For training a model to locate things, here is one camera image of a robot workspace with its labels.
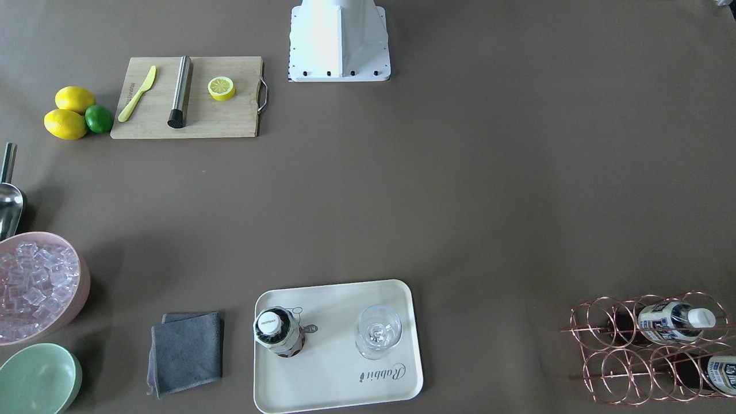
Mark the tea bottle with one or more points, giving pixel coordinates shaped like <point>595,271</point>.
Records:
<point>667,322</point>
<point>708,373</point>
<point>278,331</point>

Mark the copper wire bottle basket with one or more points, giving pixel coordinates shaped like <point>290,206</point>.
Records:
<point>631,375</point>

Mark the clear wine glass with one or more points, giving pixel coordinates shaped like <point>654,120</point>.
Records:
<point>377,331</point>

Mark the cream tray with bear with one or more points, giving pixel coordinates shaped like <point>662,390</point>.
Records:
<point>329,372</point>

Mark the bamboo cutting board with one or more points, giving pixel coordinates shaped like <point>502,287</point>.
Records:
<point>205,117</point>

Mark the half lemon slice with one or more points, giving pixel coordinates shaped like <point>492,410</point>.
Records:
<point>221,88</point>

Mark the grey folded cloth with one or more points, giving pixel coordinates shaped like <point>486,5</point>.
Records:
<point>186,352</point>

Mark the yellow plastic knife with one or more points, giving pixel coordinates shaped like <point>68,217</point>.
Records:
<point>144,87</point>

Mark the green lime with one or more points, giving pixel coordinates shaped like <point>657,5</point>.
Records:
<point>99,119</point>

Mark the upper whole lemon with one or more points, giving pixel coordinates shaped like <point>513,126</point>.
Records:
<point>74,98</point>

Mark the whole lemon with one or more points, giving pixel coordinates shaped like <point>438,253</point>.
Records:
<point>74,98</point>
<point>65,124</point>

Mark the lower whole lemon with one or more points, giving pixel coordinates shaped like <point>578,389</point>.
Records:
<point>65,124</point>

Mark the pink bowl of ice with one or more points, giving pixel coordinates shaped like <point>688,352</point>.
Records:
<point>45,284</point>

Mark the steel ice scoop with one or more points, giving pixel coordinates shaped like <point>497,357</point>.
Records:
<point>12,198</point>

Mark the mint green bowl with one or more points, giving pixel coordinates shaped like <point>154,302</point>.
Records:
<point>41,378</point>

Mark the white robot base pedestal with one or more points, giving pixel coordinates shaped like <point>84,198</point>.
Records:
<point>338,41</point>

